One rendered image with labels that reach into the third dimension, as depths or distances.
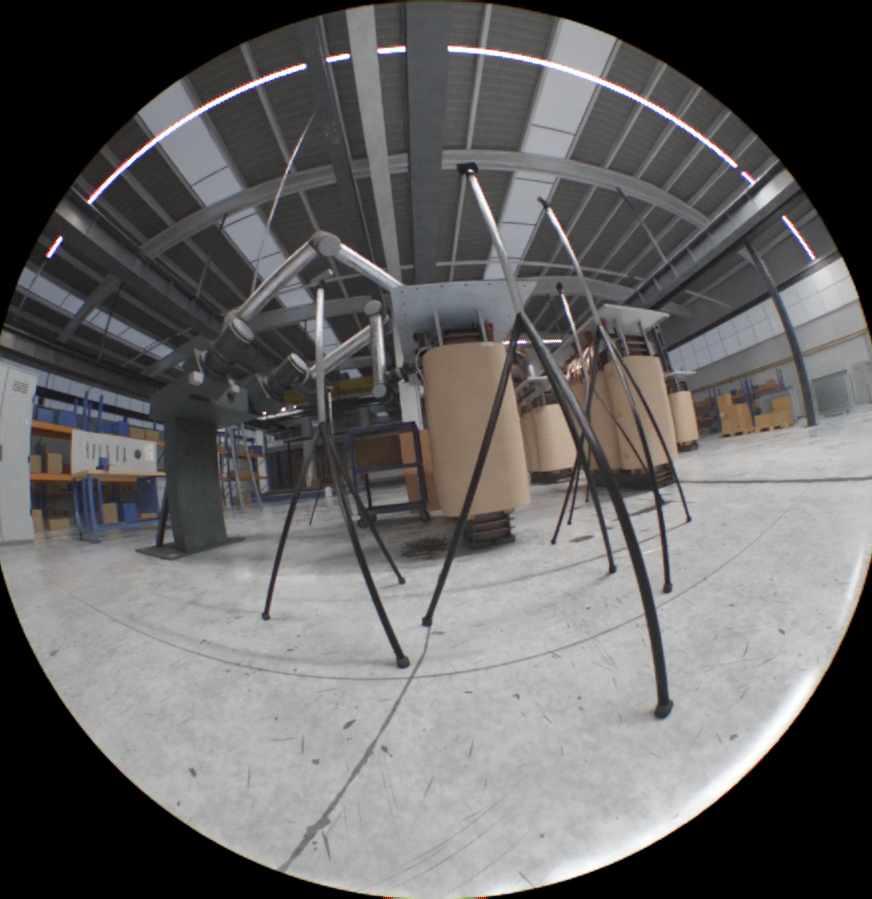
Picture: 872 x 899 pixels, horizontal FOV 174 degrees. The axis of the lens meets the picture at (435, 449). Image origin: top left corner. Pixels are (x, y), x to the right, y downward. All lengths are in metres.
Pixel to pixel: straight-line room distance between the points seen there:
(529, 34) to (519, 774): 10.90
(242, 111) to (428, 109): 7.04
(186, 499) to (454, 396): 2.20
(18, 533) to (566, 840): 4.46
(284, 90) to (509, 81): 5.94
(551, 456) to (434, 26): 5.86
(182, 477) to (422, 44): 4.98
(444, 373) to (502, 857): 1.59
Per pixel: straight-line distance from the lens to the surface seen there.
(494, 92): 10.51
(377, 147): 8.68
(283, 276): 2.14
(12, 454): 4.41
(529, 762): 0.51
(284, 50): 9.90
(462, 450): 1.38
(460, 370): 1.47
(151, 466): 5.74
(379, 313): 2.36
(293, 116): 10.31
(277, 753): 0.61
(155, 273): 7.86
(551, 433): 4.23
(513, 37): 10.34
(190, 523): 2.63
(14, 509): 4.38
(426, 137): 4.72
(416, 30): 4.33
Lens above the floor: 0.44
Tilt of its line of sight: 4 degrees up
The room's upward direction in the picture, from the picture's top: 8 degrees counter-clockwise
